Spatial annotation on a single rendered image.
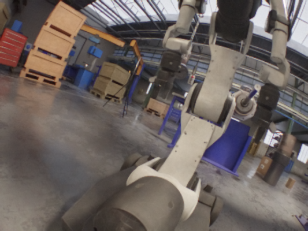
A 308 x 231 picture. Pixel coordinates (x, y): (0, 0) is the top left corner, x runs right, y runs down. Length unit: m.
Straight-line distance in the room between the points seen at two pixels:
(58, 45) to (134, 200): 3.81
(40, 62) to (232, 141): 4.45
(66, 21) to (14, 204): 3.87
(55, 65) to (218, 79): 3.67
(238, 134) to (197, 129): 1.94
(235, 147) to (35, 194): 2.46
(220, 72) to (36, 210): 0.87
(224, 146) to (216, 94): 1.94
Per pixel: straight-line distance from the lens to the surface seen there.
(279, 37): 0.65
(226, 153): 2.42
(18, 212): 0.61
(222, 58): 0.55
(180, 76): 1.58
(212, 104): 0.50
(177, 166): 0.45
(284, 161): 3.12
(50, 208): 0.62
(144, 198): 0.24
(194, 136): 0.49
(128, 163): 0.75
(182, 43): 0.58
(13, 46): 3.86
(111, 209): 0.23
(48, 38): 3.84
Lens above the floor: 0.51
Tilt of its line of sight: 4 degrees down
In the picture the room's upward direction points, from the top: 23 degrees clockwise
